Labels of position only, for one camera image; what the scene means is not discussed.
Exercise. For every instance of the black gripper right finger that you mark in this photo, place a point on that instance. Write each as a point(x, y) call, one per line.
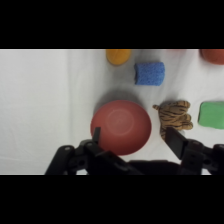
point(176, 141)

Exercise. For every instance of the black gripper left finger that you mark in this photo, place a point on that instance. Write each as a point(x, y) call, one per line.
point(97, 156)

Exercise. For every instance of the green foam triangle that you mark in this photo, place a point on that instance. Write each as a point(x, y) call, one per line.
point(212, 115)

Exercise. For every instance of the pink bowl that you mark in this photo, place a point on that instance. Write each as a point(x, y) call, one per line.
point(121, 125)

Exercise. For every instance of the striped tiger plush toy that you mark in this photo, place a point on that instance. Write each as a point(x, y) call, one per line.
point(175, 116)

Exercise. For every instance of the blue foam cylinder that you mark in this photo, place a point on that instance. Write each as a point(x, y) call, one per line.
point(150, 74)

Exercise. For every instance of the red foam block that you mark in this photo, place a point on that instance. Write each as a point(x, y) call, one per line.
point(214, 55)

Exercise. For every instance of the orange round object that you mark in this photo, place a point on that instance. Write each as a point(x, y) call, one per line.
point(118, 56)

